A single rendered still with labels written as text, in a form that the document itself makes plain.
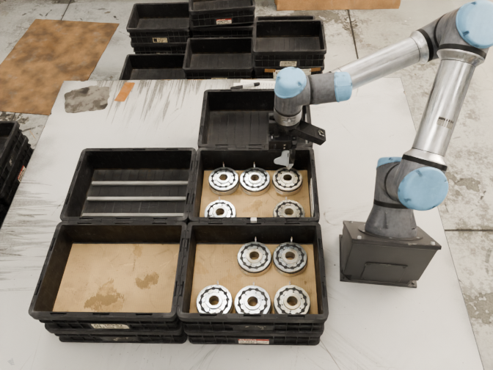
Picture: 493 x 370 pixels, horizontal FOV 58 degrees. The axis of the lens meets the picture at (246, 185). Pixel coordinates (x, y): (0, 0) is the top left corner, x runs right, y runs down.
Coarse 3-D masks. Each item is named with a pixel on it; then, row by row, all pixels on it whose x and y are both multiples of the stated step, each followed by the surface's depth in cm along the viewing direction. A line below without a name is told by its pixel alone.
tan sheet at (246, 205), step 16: (208, 176) 156; (240, 176) 156; (272, 176) 155; (304, 176) 155; (208, 192) 152; (240, 192) 151; (272, 192) 151; (304, 192) 150; (240, 208) 147; (256, 208) 147; (272, 208) 147; (304, 208) 146
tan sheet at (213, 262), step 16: (208, 256) 137; (224, 256) 137; (272, 256) 136; (208, 272) 134; (224, 272) 133; (240, 272) 133; (272, 272) 133; (304, 272) 132; (192, 288) 131; (240, 288) 130; (272, 288) 130; (304, 288) 129; (192, 304) 128; (256, 304) 127; (272, 304) 127; (288, 304) 127
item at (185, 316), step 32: (192, 224) 132; (224, 224) 132; (256, 224) 132; (288, 224) 131; (320, 256) 124; (192, 320) 116; (224, 320) 116; (256, 320) 115; (288, 320) 114; (320, 320) 114
